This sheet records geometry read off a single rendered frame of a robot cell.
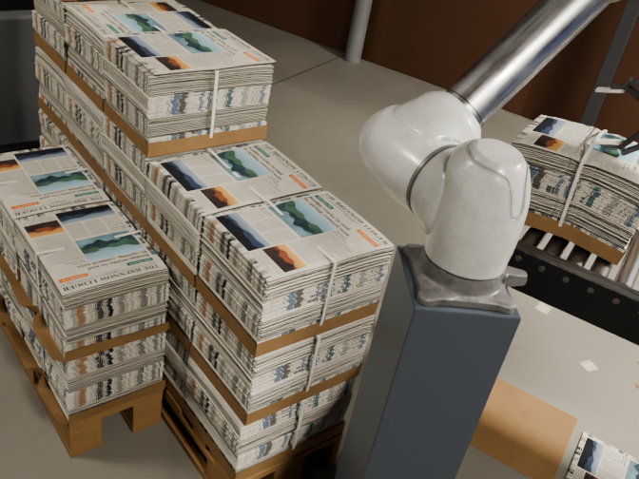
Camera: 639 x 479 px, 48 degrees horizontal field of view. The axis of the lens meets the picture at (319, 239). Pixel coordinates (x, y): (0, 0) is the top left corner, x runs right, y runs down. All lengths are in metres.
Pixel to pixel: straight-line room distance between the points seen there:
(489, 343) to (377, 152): 0.41
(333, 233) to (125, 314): 0.61
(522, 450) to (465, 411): 1.09
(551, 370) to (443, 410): 1.49
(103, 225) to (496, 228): 1.21
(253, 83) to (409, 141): 0.77
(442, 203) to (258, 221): 0.61
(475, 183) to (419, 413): 0.50
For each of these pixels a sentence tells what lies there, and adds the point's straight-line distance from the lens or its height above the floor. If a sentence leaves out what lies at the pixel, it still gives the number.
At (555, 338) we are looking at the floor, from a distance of 3.08.
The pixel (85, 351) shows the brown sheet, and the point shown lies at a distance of 1.98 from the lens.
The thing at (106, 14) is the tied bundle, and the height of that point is 1.06.
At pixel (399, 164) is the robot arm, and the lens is 1.32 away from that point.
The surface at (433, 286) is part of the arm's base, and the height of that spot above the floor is 1.02.
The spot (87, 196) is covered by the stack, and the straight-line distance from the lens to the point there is 2.22.
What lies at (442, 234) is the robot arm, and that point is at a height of 1.12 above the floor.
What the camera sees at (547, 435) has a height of 0.00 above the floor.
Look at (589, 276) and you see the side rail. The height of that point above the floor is 0.80.
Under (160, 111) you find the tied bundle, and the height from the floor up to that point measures 0.96.
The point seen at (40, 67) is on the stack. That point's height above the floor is 0.77.
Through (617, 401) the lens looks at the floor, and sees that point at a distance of 2.93.
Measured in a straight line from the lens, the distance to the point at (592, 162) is 1.96.
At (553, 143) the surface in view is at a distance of 2.01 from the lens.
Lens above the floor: 1.75
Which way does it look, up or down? 33 degrees down
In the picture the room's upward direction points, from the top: 11 degrees clockwise
